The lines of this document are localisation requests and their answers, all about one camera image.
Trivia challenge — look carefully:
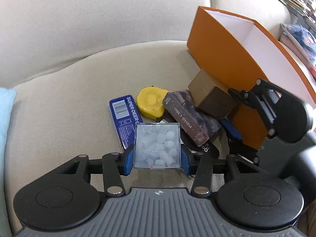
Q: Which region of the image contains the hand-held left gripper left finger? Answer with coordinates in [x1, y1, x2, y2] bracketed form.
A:
[53, 145, 135, 195]

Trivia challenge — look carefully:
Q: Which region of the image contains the small brown cardboard box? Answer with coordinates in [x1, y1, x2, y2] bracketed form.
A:
[188, 69, 239, 120]

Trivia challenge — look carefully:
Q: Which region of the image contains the yellow tape measure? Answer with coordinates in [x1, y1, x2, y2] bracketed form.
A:
[137, 86, 169, 118]

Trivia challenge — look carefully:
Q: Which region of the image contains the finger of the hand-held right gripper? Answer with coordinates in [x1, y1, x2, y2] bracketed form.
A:
[220, 118, 261, 166]
[228, 78, 283, 138]

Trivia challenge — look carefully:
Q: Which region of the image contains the brown printed card box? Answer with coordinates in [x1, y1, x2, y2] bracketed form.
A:
[162, 90, 222, 147]

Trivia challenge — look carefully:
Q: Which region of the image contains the beige sofa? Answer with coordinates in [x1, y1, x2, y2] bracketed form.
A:
[0, 0, 316, 237]

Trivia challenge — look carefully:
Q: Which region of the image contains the stack of books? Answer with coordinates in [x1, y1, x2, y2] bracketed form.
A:
[275, 0, 316, 23]

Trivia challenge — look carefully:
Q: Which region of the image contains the orange cardboard box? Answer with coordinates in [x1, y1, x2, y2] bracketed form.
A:
[186, 6, 316, 151]

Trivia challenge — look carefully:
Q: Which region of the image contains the clear plastic box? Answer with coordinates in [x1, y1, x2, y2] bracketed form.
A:
[133, 122, 182, 171]

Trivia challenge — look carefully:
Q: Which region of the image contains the black box with white print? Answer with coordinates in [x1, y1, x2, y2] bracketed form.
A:
[158, 114, 220, 158]

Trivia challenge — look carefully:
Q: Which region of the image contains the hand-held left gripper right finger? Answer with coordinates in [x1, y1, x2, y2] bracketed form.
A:
[180, 144, 264, 195]

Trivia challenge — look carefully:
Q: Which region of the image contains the light blue cushion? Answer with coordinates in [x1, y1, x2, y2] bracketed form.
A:
[0, 87, 18, 228]

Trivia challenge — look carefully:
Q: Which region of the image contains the blue metal tin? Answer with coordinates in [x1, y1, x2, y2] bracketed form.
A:
[109, 94, 144, 151]

